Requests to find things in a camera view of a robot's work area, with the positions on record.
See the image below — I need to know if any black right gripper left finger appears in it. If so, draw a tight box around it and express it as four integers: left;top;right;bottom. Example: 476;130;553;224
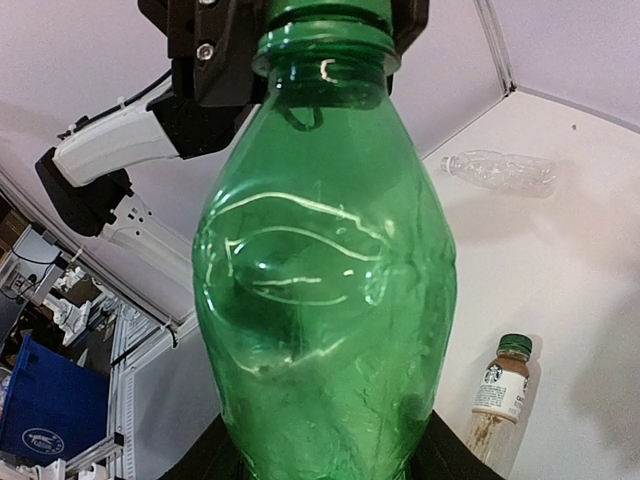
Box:
162;415;245;480

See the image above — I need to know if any green plastic bottle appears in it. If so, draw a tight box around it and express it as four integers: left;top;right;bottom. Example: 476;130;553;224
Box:
192;11;456;479

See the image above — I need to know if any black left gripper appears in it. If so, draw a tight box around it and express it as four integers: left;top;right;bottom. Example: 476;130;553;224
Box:
137;0;267;108

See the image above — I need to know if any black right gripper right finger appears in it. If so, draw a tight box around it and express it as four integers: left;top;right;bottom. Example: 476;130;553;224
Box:
412;412;503;480

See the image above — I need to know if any aluminium frame post left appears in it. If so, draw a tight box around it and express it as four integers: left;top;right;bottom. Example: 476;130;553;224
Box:
473;0;517;97

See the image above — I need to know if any green bottle cap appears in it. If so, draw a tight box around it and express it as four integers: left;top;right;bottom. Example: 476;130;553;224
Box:
264;0;393;33

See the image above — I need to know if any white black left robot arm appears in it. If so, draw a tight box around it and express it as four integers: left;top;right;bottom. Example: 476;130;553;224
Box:
35;1;446;322

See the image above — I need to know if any blue plastic crate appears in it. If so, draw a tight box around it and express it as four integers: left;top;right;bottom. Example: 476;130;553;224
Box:
1;336;109;465

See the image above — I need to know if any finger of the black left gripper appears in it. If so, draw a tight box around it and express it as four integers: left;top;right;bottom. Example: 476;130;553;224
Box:
391;0;430;53

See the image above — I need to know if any clear plastic bottle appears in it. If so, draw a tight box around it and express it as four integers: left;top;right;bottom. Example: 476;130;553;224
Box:
440;150;556;198

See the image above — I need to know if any coffee bottle with dark cap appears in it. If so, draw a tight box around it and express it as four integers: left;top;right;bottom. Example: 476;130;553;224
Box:
463;333;540;479

